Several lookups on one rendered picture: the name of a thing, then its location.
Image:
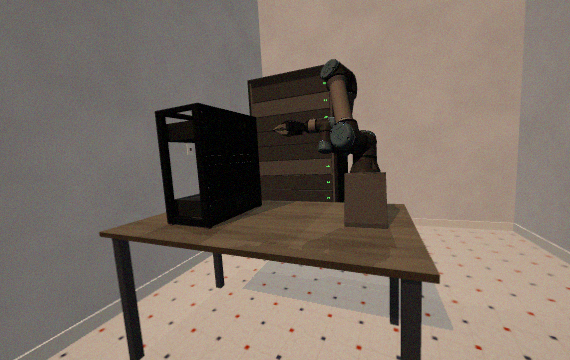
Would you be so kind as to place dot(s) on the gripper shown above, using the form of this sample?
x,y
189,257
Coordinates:
x,y
289,133

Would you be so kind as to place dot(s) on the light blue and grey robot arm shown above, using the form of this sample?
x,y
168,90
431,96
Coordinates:
x,y
344,138

